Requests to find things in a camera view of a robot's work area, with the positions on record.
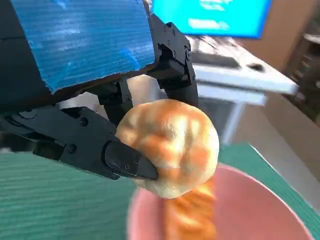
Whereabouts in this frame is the pale round toy bread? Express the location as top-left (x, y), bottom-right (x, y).
top-left (114, 98), bottom-right (220, 200)

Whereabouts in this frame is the orange-brown toy bread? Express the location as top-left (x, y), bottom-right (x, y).
top-left (163, 177), bottom-right (218, 240)

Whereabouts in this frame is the white desk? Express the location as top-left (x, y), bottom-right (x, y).
top-left (187, 34), bottom-right (301, 145)

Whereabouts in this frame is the pink bowl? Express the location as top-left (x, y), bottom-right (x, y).
top-left (126, 163), bottom-right (315, 240)

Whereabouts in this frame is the black left robot hand, blue tape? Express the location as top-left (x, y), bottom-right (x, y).
top-left (0, 0), bottom-right (200, 182)

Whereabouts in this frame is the dark shelf unit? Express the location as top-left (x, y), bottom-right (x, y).
top-left (287, 32), bottom-right (320, 91)

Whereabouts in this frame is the computer monitor with blue screen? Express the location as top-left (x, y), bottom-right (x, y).
top-left (151, 0), bottom-right (273, 52)

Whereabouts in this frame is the green cutting mat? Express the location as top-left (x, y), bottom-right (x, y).
top-left (0, 142), bottom-right (320, 240)

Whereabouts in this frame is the black keyboard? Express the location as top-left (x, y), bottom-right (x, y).
top-left (189, 51), bottom-right (242, 70)

